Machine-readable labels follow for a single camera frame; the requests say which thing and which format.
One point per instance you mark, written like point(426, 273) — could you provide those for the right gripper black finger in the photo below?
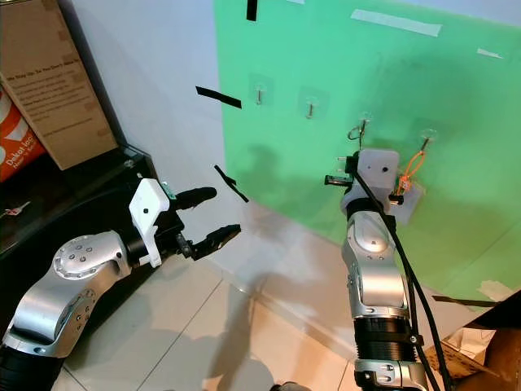
point(338, 179)

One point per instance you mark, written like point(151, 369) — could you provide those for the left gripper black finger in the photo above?
point(197, 196)
point(216, 241)

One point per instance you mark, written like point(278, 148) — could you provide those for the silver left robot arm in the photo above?
point(61, 293)

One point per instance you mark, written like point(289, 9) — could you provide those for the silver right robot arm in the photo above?
point(374, 269)

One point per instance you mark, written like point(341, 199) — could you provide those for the small silver keys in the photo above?
point(12, 211)

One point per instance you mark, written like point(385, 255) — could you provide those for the black glossy cabinet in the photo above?
point(65, 220)

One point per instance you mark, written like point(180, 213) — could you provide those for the grey robot foot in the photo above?
point(291, 387)

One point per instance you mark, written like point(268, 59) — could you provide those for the long white tape strip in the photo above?
point(395, 22)

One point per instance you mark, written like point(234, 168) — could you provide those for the short white tape strip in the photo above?
point(495, 291)
point(491, 53)

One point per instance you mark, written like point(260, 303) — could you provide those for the printed cardboard box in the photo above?
point(57, 81)

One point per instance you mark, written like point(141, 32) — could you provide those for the brown cardboard piece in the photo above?
point(488, 358)

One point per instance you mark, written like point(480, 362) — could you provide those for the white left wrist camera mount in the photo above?
point(151, 212)

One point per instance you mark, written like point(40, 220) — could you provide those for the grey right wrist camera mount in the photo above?
point(378, 167)

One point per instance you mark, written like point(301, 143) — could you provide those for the clear adhesive wall hook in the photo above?
point(260, 91)
point(365, 119)
point(427, 137)
point(311, 104)

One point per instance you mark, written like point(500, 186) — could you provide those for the green wall sheet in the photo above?
point(456, 98)

